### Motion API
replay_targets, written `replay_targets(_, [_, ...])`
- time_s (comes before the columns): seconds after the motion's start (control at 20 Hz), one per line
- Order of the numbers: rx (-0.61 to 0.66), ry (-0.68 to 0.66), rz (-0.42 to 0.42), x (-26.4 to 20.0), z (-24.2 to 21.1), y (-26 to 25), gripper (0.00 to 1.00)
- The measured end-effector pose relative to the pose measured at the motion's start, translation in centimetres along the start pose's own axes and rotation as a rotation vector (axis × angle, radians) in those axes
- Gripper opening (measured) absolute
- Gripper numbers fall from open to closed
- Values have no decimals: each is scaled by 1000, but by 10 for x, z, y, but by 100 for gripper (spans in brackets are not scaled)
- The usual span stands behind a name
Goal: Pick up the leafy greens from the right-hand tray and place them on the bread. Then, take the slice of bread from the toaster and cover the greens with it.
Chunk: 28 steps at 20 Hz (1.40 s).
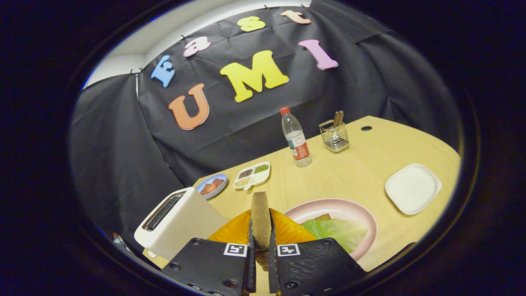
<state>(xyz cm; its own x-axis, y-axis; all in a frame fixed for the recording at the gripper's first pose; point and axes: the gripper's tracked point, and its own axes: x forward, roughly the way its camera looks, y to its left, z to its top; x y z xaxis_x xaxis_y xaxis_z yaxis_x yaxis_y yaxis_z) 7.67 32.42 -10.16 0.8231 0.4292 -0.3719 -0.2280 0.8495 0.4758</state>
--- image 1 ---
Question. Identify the pink round plate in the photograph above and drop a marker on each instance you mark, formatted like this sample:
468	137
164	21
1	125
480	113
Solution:
328	207

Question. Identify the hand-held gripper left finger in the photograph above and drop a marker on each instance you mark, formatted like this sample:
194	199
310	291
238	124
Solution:
250	267

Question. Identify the green lettuce leaf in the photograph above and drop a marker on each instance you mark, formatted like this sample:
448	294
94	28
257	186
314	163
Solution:
337	232

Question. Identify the white divided sauce dish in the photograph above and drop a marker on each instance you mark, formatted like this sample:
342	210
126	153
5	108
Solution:
251	174

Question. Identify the white toaster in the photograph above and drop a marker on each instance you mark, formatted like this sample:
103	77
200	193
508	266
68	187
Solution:
185	226

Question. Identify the clear plastic water bottle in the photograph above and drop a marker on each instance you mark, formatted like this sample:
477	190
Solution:
296	139

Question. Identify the blue plate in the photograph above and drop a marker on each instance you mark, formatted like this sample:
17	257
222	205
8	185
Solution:
220	188

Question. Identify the red food pieces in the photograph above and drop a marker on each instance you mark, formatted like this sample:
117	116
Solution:
210	187

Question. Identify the white square plate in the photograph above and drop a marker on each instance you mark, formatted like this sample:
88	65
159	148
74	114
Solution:
413	189

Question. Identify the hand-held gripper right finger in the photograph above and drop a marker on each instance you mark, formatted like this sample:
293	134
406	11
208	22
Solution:
273	267

